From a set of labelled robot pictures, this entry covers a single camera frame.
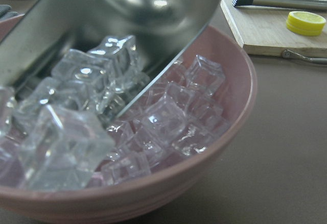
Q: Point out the grey folded cloth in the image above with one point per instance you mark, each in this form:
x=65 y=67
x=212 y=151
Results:
x=4 y=12

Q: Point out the pile of clear ice cubes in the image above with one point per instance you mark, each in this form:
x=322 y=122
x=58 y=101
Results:
x=92 y=122

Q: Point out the steel ice scoop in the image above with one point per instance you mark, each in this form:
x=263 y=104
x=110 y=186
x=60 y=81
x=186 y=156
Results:
x=36 y=41

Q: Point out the wooden cutting board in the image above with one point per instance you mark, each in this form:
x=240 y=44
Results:
x=263 y=31

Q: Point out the half lemon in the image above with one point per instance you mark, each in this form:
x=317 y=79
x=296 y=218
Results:
x=305 y=23

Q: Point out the steel muddler black tip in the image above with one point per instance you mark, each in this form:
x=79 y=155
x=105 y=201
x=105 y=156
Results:
x=316 y=5

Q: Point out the pink bowl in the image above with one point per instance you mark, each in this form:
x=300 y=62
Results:
x=131 y=199

